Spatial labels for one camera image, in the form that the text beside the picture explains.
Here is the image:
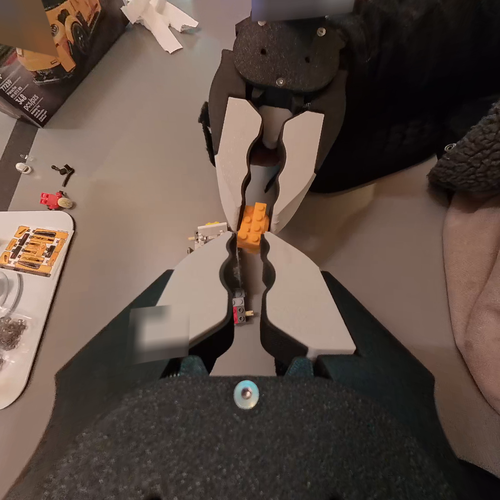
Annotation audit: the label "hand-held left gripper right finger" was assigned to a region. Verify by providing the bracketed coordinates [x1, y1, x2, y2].
[260, 231, 357, 361]

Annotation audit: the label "orange sticker sheet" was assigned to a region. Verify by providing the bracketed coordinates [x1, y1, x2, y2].
[0, 224, 70, 278]

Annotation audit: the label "person's beige hoodie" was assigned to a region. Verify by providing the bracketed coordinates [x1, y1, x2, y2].
[443, 191, 500, 415]

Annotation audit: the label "pile of dark small pieces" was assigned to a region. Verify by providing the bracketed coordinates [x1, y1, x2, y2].
[0, 316, 28, 350]

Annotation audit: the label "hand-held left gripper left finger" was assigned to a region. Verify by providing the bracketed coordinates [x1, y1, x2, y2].
[157, 230, 238, 346]

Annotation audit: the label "grey desk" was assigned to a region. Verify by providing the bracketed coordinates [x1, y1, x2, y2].
[0, 0, 500, 500]

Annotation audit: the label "white tray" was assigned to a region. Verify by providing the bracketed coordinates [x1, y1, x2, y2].
[0, 211, 75, 410]

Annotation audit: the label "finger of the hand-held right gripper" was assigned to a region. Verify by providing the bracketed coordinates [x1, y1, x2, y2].
[214, 96, 263, 234]
[270, 111, 326, 236]

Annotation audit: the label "red brick with wheel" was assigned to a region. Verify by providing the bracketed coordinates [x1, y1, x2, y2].
[39, 191, 77, 211]

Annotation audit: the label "yellow car toy set box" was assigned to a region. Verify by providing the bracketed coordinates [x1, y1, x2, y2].
[0, 0, 129, 129]

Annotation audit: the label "small black toy pieces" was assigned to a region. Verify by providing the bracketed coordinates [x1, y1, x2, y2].
[51, 164, 75, 187]

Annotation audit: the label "crumpled white paper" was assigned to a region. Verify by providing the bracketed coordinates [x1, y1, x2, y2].
[120, 0, 199, 54]

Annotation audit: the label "person's black fleece jacket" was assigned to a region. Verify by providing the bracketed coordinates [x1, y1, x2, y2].
[428, 102, 500, 202]

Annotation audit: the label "partly built brick car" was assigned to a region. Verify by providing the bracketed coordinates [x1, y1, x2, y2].
[187, 221, 259, 327]

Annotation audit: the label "orange toy brick assembly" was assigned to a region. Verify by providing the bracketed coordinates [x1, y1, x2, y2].
[236, 202, 271, 256]

